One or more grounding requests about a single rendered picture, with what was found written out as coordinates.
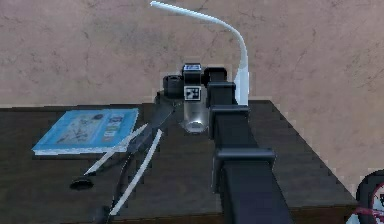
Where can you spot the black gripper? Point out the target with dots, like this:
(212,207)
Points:
(173,86)

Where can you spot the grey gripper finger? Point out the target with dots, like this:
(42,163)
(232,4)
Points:
(140,170)

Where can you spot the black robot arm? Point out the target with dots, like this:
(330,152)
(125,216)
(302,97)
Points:
(247,186)

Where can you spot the silver metal container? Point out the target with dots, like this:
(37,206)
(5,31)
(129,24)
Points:
(196,117)

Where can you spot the blue book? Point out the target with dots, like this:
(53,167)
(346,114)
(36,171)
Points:
(87,130)

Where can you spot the dark wooden desk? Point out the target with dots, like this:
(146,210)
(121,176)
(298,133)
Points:
(186,173)

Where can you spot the white bent desk lamp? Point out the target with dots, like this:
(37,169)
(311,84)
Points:
(242,84)

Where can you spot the black round thing red lines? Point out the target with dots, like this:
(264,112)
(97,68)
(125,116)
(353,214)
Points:
(369,196)

